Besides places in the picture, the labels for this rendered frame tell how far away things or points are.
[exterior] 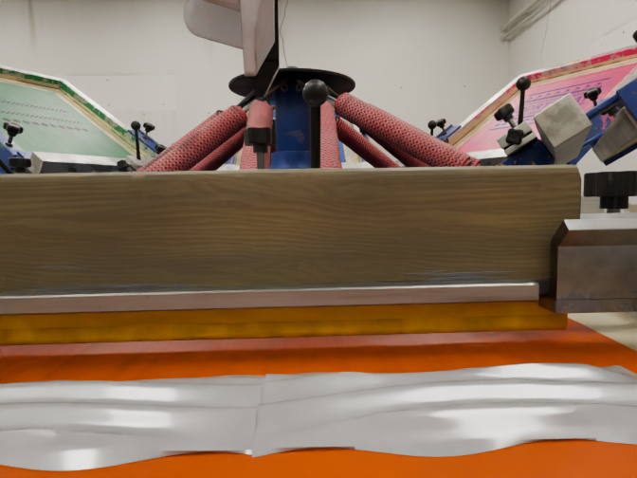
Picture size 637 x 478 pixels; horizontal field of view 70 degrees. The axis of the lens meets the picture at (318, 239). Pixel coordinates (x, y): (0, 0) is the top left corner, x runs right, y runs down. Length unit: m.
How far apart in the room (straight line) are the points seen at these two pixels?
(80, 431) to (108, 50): 4.78
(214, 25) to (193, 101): 4.27
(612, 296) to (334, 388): 0.17
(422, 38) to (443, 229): 4.52
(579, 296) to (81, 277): 0.28
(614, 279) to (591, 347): 0.04
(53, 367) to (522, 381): 0.24
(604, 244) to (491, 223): 0.06
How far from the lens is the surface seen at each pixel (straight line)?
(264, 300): 0.25
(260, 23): 0.24
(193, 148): 0.92
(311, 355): 0.26
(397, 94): 4.58
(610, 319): 0.38
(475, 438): 0.19
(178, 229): 0.26
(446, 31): 4.85
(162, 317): 0.28
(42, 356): 0.32
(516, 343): 0.30
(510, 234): 0.28
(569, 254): 0.28
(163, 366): 0.27
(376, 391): 0.20
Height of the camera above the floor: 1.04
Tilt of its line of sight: 5 degrees down
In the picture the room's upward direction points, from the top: 1 degrees counter-clockwise
